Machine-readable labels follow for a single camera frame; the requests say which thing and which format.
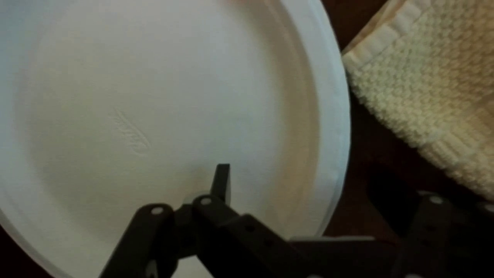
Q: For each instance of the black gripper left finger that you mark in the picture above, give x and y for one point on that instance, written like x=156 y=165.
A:
x=216 y=241

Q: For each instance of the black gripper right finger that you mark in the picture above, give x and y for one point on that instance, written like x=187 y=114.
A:
x=441 y=241

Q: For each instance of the white paper plate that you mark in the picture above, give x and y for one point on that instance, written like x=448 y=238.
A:
x=154 y=102

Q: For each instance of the cream woven cloth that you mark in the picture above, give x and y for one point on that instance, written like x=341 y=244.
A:
x=437 y=93

